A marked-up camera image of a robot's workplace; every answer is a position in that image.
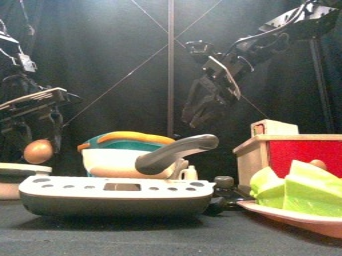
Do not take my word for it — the small white toy bottle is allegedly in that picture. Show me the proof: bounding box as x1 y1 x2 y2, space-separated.
178 165 199 182

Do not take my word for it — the brown toy egg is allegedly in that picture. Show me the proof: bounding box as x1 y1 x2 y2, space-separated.
23 138 55 165

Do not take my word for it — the black knob toy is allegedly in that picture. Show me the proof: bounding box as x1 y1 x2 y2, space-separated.
203 175 252 216

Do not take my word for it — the green toy lettuce leaf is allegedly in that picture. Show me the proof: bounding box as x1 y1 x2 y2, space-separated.
282 159 342 218
249 166 292 210

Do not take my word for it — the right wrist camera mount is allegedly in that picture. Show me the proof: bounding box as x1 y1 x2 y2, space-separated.
203 55 244 101

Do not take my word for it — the grey electronic kitchen scale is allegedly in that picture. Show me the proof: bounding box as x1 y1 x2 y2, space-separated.
18 175 217 218

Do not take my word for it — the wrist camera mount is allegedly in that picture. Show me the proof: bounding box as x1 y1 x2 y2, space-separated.
203 55 244 101
0 86 70 112

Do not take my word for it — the small brown toy ball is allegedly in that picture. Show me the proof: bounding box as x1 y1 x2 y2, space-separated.
309 158 329 171

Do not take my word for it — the thin diagonal brace wire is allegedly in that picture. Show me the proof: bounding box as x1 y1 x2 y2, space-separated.
62 0 225 129
130 0 272 120

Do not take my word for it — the teal lid orange handle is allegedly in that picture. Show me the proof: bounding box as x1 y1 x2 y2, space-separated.
77 130 178 153

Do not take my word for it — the small wooden box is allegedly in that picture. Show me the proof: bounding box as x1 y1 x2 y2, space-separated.
250 118 301 138

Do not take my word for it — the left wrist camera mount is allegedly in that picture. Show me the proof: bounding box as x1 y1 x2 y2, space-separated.
0 86 70 112

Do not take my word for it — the wooden box red panel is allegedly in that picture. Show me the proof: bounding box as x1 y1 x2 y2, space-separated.
233 133 342 196

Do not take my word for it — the white pan grey handle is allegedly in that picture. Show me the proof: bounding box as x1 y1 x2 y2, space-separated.
82 133 221 180

